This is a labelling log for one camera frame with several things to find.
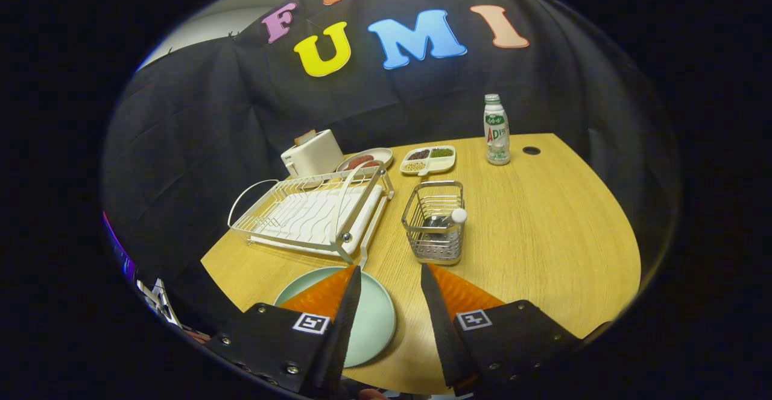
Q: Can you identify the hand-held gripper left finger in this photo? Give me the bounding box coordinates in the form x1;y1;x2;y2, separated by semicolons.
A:
204;265;362;398

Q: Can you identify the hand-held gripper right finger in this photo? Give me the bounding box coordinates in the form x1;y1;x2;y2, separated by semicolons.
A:
419;262;584;398

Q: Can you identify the light green plate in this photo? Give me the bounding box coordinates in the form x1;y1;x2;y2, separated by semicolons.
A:
273;266;397;369

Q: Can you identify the metal wire basket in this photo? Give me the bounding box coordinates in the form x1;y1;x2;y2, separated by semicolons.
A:
401;180;466;265

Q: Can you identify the white wire dish rack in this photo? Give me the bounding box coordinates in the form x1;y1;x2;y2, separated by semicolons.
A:
227;160;396;267

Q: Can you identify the spoon with white round end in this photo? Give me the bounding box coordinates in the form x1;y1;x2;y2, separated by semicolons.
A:
422;208;469;235

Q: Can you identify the white divided dish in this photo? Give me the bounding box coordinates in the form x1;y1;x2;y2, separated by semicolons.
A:
399;145;457;177

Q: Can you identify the beige plate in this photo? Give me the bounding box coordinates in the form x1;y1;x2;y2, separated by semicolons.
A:
335;147;394;174

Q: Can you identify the white drainer tray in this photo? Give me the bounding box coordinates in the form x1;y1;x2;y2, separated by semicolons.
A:
247;184;384;257

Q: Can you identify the white toaster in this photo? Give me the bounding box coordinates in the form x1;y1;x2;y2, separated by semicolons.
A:
280;129;344;179

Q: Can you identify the white equipment stand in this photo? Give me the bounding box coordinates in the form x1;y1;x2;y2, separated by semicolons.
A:
136;278;183;328

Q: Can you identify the white drink bottle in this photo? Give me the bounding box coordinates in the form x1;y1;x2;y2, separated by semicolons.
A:
483;93;511;166

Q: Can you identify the computer monitor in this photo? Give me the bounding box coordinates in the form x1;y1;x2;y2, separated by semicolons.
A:
101;210;136;283

